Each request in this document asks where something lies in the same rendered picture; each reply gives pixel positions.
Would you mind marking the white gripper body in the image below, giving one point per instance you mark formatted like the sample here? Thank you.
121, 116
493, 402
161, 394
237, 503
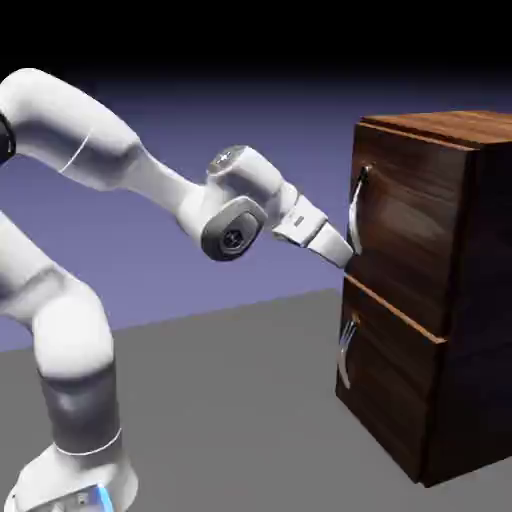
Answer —
332, 243

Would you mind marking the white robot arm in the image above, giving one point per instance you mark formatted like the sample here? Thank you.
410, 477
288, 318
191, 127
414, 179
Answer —
100, 148

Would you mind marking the dark wood cabinet door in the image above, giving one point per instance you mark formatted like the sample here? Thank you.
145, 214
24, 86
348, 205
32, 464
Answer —
408, 232
384, 376

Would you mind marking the dark wood cabinet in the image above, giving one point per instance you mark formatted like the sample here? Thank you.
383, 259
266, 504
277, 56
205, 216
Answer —
472, 304

